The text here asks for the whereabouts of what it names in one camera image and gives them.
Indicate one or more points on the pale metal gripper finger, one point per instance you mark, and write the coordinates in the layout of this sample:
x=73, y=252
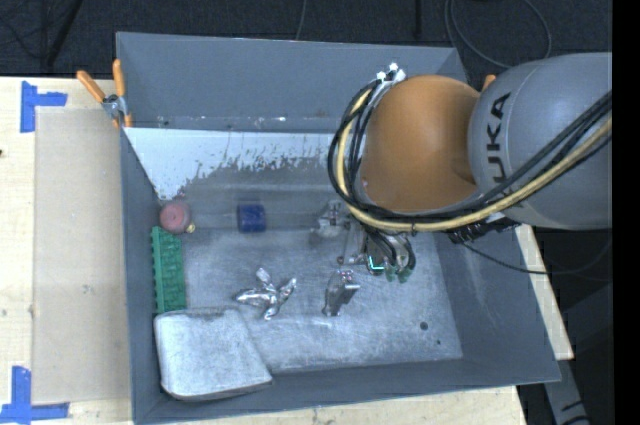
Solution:
x=337, y=295
x=332, y=214

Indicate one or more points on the grey metal bin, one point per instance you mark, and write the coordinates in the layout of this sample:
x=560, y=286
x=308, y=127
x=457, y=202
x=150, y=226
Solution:
x=350, y=343

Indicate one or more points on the shiny silver crumpled object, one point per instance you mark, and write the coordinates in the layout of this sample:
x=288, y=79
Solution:
x=267, y=297

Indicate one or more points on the blue cube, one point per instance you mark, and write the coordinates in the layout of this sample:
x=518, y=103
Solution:
x=251, y=218

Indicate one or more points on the grey flat pad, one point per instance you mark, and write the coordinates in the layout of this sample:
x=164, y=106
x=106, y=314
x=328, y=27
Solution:
x=210, y=353

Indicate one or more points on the pink ball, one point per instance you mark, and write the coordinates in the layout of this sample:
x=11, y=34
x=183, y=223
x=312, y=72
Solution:
x=174, y=216

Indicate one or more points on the dark green flat block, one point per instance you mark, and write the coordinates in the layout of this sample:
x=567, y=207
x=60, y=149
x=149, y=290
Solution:
x=169, y=270

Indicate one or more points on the pale cardboard board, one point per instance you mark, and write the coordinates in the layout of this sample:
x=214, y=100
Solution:
x=75, y=263

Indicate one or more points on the black cylinder on white bracket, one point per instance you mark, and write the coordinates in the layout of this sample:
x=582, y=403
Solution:
x=475, y=233

